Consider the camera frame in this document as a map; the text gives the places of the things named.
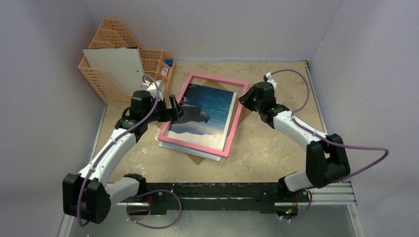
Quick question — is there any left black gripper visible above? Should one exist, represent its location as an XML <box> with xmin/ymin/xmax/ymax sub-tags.
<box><xmin>144</xmin><ymin>95</ymin><xmax>185</xmax><ymax>123</ymax></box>

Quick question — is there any blue mountain photo print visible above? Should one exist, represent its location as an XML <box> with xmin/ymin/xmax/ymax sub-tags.
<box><xmin>165</xmin><ymin>83</ymin><xmax>237</xmax><ymax>151</ymax></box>

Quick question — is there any pink wooden photo frame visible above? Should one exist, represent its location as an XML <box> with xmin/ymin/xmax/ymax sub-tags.
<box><xmin>158</xmin><ymin>73</ymin><xmax>250</xmax><ymax>158</ymax></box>

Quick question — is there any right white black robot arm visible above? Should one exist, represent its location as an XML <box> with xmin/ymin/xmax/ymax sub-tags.
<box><xmin>239</xmin><ymin>82</ymin><xmax>350</xmax><ymax>201</ymax></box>

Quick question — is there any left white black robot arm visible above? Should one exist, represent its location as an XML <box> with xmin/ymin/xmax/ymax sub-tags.
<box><xmin>62</xmin><ymin>90</ymin><xmax>185</xmax><ymax>227</ymax></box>

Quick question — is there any brown cardboard backing board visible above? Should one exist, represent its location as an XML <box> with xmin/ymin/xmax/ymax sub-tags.
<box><xmin>155</xmin><ymin>81</ymin><xmax>253</xmax><ymax>165</ymax></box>

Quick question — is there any red white small box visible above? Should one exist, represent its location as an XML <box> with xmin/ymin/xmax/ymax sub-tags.
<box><xmin>160</xmin><ymin>67</ymin><xmax>170</xmax><ymax>78</ymax></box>

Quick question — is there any blue item in organizer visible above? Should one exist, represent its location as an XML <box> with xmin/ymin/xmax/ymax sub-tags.
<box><xmin>165</xmin><ymin>59</ymin><xmax>173</xmax><ymax>67</ymax></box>

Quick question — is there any grey board in organizer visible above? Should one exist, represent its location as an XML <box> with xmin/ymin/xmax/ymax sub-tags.
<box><xmin>83</xmin><ymin>47</ymin><xmax>148</xmax><ymax>96</ymax></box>

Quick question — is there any orange plastic desk organizer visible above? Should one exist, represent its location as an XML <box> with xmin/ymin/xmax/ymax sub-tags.
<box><xmin>78</xmin><ymin>18</ymin><xmax>175</xmax><ymax>104</ymax></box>

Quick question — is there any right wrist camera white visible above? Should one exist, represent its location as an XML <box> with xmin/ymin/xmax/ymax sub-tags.
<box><xmin>263</xmin><ymin>73</ymin><xmax>277</xmax><ymax>89</ymax></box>

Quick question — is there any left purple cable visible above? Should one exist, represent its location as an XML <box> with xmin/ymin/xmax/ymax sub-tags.
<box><xmin>76</xmin><ymin>74</ymin><xmax>162</xmax><ymax>228</ymax></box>

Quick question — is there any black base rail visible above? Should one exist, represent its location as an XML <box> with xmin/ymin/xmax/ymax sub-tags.
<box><xmin>141</xmin><ymin>182</ymin><xmax>309</xmax><ymax>215</ymax></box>

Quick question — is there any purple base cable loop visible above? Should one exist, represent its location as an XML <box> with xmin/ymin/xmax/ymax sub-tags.
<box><xmin>126</xmin><ymin>188</ymin><xmax>183</xmax><ymax>230</ymax></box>

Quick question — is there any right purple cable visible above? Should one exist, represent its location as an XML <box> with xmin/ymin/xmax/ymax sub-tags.
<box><xmin>268</xmin><ymin>69</ymin><xmax>389</xmax><ymax>184</ymax></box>

